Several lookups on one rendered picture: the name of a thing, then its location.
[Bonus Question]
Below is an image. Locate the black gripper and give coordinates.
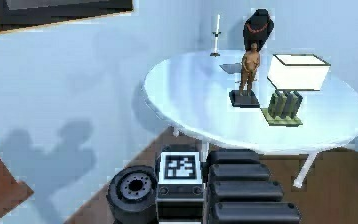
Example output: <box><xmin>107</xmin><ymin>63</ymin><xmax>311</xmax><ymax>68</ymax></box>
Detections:
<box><xmin>106</xmin><ymin>165</ymin><xmax>159</xmax><ymax>224</ymax></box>

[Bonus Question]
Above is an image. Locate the black necklace display bust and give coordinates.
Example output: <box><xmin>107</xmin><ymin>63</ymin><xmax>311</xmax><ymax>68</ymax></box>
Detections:
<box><xmin>242</xmin><ymin>8</ymin><xmax>275</xmax><ymax>52</ymax></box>

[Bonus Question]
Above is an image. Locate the dark framed wall picture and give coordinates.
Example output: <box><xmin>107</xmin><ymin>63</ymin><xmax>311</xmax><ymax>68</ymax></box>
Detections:
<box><xmin>0</xmin><ymin>0</ymin><xmax>135</xmax><ymax>36</ymax></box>

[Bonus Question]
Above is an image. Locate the white candle on holder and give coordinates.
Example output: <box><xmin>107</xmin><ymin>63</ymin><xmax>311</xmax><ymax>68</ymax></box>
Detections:
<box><xmin>210</xmin><ymin>13</ymin><xmax>222</xmax><ymax>58</ymax></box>

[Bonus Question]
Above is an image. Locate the brown human figure statue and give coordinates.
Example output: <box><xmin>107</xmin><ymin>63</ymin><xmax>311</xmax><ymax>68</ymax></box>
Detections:
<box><xmin>228</xmin><ymin>41</ymin><xmax>261</xmax><ymax>109</ymax></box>

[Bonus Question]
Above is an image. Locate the white round table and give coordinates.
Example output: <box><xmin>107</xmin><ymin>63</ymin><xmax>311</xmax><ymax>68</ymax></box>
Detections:
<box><xmin>142</xmin><ymin>49</ymin><xmax>358</xmax><ymax>189</ymax></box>

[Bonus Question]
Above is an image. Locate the white shade green lamp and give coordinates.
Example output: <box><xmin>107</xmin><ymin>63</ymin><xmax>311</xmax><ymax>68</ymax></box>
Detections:
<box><xmin>260</xmin><ymin>53</ymin><xmax>332</xmax><ymax>128</ymax></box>

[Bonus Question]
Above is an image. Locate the grey flat square object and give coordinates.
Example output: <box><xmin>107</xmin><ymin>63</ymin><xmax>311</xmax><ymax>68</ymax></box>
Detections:
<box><xmin>219</xmin><ymin>62</ymin><xmax>243</xmax><ymax>75</ymax></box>

